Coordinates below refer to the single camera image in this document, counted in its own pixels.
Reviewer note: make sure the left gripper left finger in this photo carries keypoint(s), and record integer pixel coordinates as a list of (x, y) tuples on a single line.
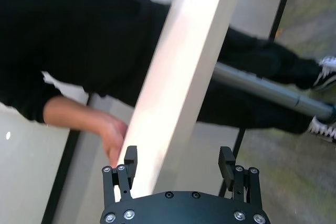
[(118, 184)]

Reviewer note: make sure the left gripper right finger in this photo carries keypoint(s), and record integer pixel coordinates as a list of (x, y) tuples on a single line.
[(241, 184)]

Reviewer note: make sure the white rolling pedestal table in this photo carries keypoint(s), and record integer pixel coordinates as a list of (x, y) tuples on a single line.
[(183, 77)]

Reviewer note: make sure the person's right forearm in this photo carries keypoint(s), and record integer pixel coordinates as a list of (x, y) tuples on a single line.
[(73, 113)]

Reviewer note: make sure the person's right hand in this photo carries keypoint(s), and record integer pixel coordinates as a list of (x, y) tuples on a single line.
[(114, 137)]

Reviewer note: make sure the person's right black sneaker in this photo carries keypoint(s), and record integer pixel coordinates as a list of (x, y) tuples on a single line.
[(324, 129)]

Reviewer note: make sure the person's black sneaker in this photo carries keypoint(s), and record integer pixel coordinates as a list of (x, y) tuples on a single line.
[(324, 129), (326, 74)]

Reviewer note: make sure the person's left black sneaker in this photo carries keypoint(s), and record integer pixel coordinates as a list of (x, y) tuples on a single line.
[(326, 74)]

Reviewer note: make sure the black window sill rail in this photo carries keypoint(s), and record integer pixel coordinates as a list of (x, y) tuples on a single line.
[(63, 176)]

